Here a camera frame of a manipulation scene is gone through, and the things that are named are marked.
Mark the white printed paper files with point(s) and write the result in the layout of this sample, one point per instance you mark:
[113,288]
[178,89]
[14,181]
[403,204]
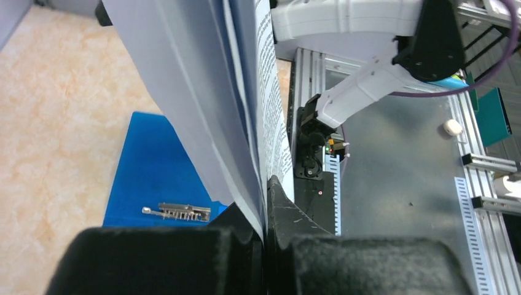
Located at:
[210,67]

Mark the blue plastic folder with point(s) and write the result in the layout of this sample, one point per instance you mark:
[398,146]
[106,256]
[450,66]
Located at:
[154,168]

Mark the white slotted cable duct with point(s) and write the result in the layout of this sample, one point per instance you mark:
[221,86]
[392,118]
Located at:
[332,165]

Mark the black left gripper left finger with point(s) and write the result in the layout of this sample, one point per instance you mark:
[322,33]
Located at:
[223,257]

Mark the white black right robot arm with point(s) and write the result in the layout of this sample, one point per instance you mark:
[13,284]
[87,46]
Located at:
[398,43]

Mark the teal box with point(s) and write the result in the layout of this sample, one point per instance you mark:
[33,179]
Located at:
[492,119]

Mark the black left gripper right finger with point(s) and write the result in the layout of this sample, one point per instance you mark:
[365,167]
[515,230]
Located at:
[303,258]

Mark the metal folder clip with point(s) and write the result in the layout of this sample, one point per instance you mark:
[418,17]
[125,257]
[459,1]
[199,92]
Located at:
[180,212]

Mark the small white round object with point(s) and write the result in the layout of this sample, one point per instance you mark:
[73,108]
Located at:
[452,127]

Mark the aluminium frame rail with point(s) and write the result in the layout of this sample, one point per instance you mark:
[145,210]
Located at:
[406,176]

